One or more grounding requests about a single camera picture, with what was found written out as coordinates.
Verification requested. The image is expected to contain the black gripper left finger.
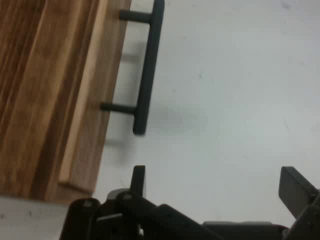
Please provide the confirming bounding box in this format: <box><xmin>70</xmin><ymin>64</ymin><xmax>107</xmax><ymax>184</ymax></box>
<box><xmin>59</xmin><ymin>164</ymin><xmax>222</xmax><ymax>240</ymax></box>

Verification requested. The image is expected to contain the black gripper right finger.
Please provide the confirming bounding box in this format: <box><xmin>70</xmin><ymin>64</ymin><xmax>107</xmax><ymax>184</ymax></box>
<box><xmin>278</xmin><ymin>166</ymin><xmax>320</xmax><ymax>240</ymax></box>

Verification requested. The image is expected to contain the black bar drawer handle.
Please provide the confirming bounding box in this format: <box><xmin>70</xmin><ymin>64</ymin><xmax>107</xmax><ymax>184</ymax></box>
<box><xmin>99</xmin><ymin>0</ymin><xmax>166</xmax><ymax>137</ymax></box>

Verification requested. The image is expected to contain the wooden cabinet door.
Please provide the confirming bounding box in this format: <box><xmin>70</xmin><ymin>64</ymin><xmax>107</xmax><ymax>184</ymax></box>
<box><xmin>0</xmin><ymin>0</ymin><xmax>102</xmax><ymax>202</ymax></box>

